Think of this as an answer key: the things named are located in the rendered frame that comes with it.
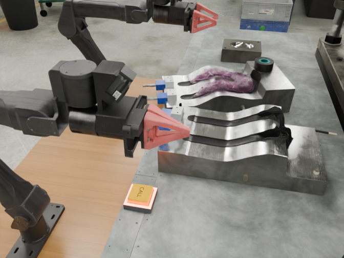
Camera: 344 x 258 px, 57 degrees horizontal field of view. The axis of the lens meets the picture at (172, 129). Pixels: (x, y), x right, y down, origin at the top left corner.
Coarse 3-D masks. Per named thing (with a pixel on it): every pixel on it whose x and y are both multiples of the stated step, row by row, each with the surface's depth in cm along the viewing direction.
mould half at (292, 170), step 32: (192, 128) 104; (224, 128) 105; (256, 128) 99; (160, 160) 98; (192, 160) 95; (224, 160) 93; (256, 160) 90; (288, 160) 96; (320, 160) 96; (320, 192) 92
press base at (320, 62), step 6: (318, 54) 195; (318, 60) 194; (324, 66) 181; (324, 72) 179; (324, 78) 177; (330, 78) 168; (330, 84) 165; (330, 90) 164; (330, 96) 163; (336, 96) 154; (336, 102) 153; (336, 108) 152; (342, 108) 145; (342, 114) 143; (342, 120) 142; (342, 126) 141
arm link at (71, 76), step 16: (64, 64) 50; (80, 64) 50; (64, 80) 48; (80, 80) 48; (64, 96) 51; (80, 96) 49; (64, 112) 55; (32, 128) 54; (48, 128) 53; (64, 128) 55
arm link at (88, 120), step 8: (96, 104) 54; (72, 112) 53; (80, 112) 53; (88, 112) 52; (96, 112) 52; (72, 120) 53; (80, 120) 52; (88, 120) 52; (72, 128) 54; (80, 128) 53; (88, 128) 53
